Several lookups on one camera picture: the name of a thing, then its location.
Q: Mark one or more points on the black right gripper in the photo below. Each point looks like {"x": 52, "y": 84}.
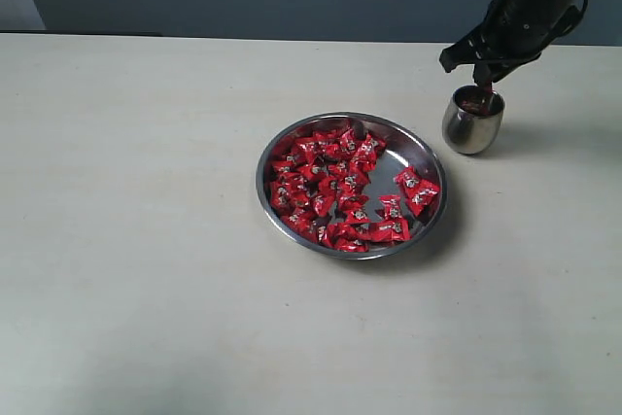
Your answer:
{"x": 513, "y": 33}

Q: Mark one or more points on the red candy in cup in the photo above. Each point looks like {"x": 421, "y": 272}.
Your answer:
{"x": 479, "y": 107}

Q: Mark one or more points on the steel cup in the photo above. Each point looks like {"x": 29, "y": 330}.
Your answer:
{"x": 468, "y": 134}

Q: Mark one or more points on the round steel plate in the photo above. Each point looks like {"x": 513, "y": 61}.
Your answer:
{"x": 281, "y": 189}

